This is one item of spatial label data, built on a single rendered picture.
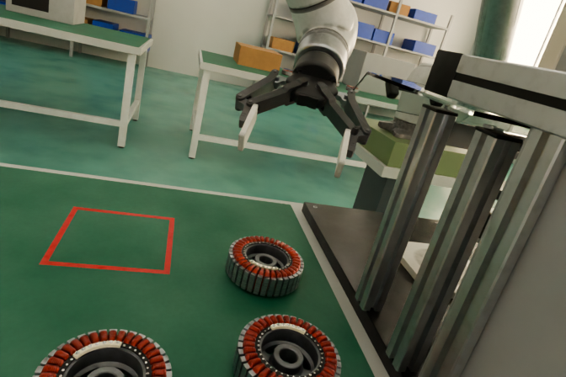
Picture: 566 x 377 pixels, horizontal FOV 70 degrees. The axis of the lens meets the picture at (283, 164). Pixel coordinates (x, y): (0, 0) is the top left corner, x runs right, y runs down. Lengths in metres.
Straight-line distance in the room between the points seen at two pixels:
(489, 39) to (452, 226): 0.92
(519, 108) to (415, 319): 0.24
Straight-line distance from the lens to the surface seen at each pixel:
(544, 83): 0.37
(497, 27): 1.28
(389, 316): 0.60
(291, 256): 0.62
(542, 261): 0.37
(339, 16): 0.74
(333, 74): 0.66
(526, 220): 0.36
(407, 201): 0.52
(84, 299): 0.55
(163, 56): 7.18
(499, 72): 0.41
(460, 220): 0.43
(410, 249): 0.78
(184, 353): 0.49
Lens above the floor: 1.09
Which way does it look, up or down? 18 degrees down
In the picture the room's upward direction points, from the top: 14 degrees clockwise
